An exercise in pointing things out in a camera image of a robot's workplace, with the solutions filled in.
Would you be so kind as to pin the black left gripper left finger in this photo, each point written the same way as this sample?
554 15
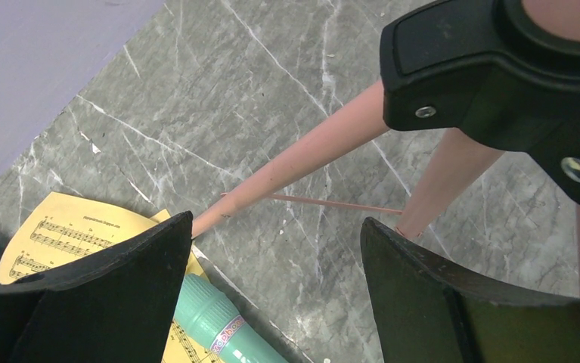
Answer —
115 305

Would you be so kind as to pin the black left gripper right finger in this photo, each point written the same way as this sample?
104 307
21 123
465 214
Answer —
430 309

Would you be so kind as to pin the pink perforated music stand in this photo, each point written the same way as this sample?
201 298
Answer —
495 76

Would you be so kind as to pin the yellow sheet music bottom page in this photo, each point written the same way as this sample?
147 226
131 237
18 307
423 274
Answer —
181 343

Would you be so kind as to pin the yellow sheet music page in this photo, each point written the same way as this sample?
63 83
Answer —
64 228
181 343

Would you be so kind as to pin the yellow sheet music top page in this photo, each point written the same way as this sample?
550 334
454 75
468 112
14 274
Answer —
64 228

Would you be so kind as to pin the mint green toy recorder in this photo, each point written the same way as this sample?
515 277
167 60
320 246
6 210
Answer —
220 324

